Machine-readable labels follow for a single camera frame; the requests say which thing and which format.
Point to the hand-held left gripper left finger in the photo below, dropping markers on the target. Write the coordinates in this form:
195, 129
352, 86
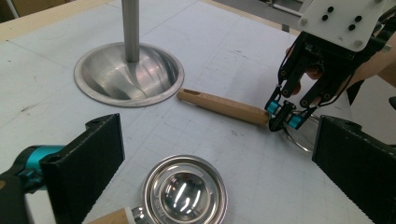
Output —
84, 168

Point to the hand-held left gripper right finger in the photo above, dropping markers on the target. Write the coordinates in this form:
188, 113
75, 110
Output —
358, 168

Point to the steel utensil rack stand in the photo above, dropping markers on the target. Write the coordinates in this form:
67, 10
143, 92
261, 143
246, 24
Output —
130, 31

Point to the cardboard box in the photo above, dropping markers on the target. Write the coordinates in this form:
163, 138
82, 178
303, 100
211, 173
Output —
37, 3

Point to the white thin stand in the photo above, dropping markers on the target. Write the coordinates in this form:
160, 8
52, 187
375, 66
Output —
11, 7

